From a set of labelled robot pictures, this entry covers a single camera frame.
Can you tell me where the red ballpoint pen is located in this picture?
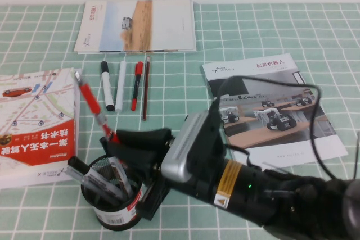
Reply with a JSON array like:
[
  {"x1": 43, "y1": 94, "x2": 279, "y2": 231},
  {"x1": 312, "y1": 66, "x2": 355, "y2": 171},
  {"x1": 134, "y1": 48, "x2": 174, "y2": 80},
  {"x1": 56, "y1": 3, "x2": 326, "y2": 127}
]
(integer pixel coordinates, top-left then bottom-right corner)
[{"x1": 74, "y1": 71, "x2": 122, "y2": 144}]

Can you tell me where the red white map cover book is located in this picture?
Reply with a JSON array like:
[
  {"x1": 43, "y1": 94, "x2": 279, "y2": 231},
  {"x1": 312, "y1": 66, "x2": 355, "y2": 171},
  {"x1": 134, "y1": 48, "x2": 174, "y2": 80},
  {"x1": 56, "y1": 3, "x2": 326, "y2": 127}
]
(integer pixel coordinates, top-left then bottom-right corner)
[{"x1": 0, "y1": 67, "x2": 78, "y2": 189}]

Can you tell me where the black capped grey marker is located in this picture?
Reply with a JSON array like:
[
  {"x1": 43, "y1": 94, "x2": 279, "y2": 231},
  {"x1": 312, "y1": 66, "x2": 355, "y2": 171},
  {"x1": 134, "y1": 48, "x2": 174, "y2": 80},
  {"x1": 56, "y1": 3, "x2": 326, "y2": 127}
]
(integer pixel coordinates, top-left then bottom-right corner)
[
  {"x1": 66, "y1": 155, "x2": 124, "y2": 200},
  {"x1": 98, "y1": 136, "x2": 134, "y2": 198}
]

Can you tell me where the black camera cable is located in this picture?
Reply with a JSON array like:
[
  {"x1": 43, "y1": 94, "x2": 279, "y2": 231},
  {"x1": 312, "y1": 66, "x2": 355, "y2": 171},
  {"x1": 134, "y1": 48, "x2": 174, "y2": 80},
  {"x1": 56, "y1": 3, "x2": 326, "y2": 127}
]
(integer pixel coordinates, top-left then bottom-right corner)
[{"x1": 209, "y1": 75, "x2": 360, "y2": 184}]

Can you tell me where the red and black pen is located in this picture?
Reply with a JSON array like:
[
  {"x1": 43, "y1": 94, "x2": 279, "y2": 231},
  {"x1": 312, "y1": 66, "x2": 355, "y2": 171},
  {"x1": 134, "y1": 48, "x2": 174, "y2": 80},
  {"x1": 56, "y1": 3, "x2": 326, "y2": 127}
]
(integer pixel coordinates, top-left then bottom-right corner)
[{"x1": 130, "y1": 61, "x2": 143, "y2": 111}]

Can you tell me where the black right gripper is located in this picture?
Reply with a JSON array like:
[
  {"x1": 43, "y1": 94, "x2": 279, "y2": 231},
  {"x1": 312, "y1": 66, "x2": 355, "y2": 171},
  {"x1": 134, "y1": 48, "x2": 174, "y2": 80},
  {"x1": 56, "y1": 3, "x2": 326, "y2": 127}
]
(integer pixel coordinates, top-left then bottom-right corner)
[{"x1": 108, "y1": 128, "x2": 214, "y2": 220}]

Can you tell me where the plain white pen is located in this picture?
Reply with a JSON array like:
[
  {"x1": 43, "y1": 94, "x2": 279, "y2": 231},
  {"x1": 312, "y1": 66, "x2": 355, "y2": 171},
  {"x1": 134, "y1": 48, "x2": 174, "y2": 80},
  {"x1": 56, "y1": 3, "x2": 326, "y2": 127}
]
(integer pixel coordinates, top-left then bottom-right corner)
[{"x1": 114, "y1": 60, "x2": 128, "y2": 113}]

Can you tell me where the green checked tablecloth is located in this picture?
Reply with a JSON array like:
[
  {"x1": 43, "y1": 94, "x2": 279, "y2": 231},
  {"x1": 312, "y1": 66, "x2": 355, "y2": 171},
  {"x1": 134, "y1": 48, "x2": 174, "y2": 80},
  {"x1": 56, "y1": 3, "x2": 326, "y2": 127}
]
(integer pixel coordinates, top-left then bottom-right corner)
[{"x1": 0, "y1": 2, "x2": 360, "y2": 240}]

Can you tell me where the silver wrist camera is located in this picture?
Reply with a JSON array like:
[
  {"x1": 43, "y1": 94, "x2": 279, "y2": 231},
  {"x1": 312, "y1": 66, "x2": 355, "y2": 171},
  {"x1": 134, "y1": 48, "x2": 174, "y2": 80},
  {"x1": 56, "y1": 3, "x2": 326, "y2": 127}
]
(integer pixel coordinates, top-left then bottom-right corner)
[{"x1": 160, "y1": 110, "x2": 212, "y2": 186}]

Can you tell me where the dark red pencil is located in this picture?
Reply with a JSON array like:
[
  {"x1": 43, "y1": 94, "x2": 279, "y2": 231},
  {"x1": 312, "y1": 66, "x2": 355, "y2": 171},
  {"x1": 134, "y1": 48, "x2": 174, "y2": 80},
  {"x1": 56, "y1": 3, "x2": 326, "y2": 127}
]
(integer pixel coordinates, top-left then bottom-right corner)
[{"x1": 142, "y1": 56, "x2": 151, "y2": 121}]

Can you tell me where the grey translucent pen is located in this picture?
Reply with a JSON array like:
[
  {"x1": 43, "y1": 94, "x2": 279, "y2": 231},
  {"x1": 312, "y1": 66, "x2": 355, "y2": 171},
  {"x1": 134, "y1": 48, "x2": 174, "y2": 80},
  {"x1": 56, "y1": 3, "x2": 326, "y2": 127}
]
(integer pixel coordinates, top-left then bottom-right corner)
[{"x1": 65, "y1": 166, "x2": 122, "y2": 207}]

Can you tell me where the brochure with desert photo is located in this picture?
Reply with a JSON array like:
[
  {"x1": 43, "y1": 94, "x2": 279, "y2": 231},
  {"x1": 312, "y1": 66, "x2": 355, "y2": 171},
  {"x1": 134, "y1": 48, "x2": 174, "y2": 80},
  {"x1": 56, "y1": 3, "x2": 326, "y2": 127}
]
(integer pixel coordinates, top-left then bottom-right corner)
[{"x1": 74, "y1": 0, "x2": 197, "y2": 55}]

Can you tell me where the black mesh pen holder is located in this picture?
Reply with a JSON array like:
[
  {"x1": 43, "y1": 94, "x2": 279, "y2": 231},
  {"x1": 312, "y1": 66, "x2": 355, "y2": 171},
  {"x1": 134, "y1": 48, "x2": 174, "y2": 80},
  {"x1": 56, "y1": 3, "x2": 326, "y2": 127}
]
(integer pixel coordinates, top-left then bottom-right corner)
[{"x1": 80, "y1": 154, "x2": 146, "y2": 232}]

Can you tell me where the white marker with black caps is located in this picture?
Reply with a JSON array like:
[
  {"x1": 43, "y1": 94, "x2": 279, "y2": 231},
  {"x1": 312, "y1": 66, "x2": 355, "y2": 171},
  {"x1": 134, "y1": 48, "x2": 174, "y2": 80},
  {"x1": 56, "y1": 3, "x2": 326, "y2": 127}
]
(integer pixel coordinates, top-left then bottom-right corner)
[{"x1": 100, "y1": 61, "x2": 115, "y2": 112}]

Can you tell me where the brochure with robot photo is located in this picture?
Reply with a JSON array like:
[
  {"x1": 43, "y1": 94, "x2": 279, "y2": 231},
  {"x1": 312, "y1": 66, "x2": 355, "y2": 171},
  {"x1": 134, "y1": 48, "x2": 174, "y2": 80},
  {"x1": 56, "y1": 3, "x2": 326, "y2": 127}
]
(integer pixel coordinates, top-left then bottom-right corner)
[{"x1": 201, "y1": 53, "x2": 349, "y2": 167}]

